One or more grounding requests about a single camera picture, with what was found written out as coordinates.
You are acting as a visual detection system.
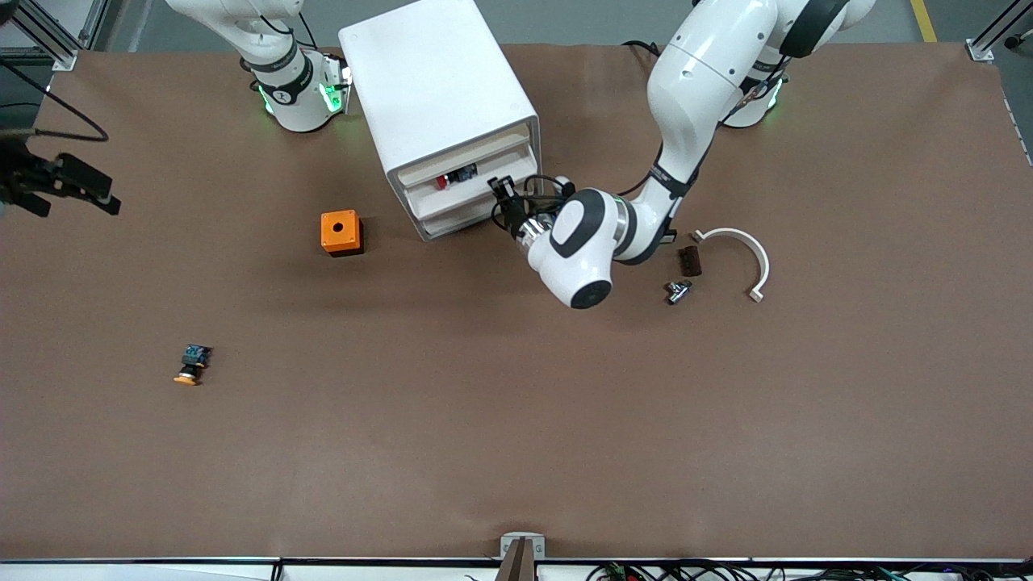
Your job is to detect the white plastic tray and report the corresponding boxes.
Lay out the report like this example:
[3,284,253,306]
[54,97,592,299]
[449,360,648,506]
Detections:
[406,149,540,222]

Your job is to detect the yellow cap push button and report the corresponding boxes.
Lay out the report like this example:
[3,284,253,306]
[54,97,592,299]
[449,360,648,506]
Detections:
[173,344,213,387]

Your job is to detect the orange box with hole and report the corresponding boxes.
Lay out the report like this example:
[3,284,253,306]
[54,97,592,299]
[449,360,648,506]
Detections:
[320,210,364,257]

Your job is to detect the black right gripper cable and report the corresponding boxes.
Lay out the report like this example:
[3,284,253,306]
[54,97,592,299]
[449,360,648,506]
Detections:
[0,61,110,144]

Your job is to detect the aluminium frame profile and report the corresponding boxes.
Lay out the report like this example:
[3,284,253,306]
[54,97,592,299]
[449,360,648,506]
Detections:
[0,0,110,72]
[966,0,1033,64]

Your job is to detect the white curved bracket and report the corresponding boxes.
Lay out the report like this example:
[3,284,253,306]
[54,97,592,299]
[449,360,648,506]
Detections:
[692,228,771,303]

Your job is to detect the black right arm base cable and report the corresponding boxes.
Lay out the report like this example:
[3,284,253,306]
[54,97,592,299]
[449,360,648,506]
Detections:
[260,8,320,51]

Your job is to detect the grey metal table bracket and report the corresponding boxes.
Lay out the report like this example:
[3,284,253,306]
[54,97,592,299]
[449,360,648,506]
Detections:
[496,533,546,581]

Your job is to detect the black cable bundle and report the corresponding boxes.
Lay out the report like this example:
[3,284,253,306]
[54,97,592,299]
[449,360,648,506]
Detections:
[585,561,1033,581]

